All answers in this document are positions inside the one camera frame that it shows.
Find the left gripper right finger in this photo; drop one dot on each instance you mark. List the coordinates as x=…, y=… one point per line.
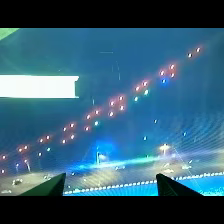
x=169, y=186

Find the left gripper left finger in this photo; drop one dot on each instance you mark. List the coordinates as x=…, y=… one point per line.
x=52, y=187

